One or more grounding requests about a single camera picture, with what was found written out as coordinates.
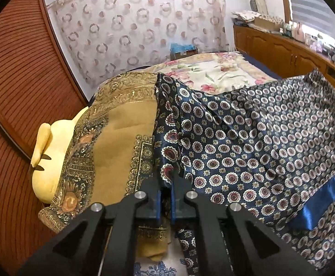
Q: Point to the navy medallion print satin garment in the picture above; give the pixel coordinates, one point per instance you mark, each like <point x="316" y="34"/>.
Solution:
<point x="242" y="138"/>

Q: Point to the pale purple cloth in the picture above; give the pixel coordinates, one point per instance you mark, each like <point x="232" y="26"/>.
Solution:
<point x="317" y="46"/>

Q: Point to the pink bottle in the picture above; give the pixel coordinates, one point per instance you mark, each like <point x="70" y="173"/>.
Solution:
<point x="300" y="33"/>

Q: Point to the box with blue contents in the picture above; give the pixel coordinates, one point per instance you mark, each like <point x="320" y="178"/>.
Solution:
<point x="183" y="50"/>

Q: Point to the cream floral blanket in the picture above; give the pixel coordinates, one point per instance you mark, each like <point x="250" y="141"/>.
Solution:
<point x="213" y="72"/>

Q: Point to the stack of patterned cloths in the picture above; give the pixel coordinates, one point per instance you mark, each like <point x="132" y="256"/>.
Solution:
<point x="245" y="17"/>

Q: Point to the wooden louvered wardrobe door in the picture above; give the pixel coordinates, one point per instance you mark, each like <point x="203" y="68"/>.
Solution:
<point x="6" y="184"/>
<point x="26" y="63"/>

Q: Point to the wooden sideboard cabinet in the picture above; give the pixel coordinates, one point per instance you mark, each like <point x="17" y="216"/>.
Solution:
<point x="276" y="51"/>

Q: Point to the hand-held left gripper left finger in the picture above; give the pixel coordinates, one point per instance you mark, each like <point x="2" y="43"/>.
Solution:
<point x="157" y="204"/>

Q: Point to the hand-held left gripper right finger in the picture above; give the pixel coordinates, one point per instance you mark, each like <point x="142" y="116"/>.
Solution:
<point x="173" y="204"/>

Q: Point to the brown cardboard box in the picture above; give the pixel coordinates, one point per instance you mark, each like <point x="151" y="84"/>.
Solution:
<point x="266" y="23"/>

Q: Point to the small dark desk fan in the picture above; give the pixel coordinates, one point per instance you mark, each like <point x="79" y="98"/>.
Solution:
<point x="253" y="5"/>

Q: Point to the golden patterned cloth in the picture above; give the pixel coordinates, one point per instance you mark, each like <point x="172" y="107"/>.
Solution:
<point x="118" y="138"/>

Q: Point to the yellow plush toy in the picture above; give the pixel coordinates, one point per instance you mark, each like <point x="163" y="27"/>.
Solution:
<point x="48" y="175"/>

